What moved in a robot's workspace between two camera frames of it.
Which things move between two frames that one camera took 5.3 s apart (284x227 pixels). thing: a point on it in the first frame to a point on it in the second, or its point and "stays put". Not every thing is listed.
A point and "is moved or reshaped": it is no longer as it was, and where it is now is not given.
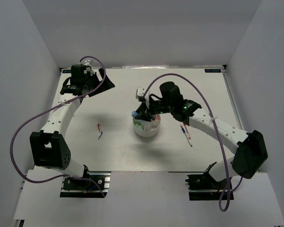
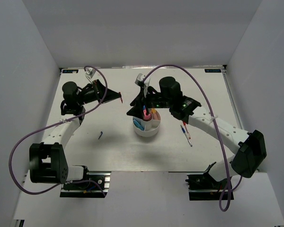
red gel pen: x=185 y=125 stays put
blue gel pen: x=185 y=134 stays put
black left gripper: x=106 y=85 to x=98 y=87
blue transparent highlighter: x=134 y=113 is moved or reshaped
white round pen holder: x=150 y=127 stays put
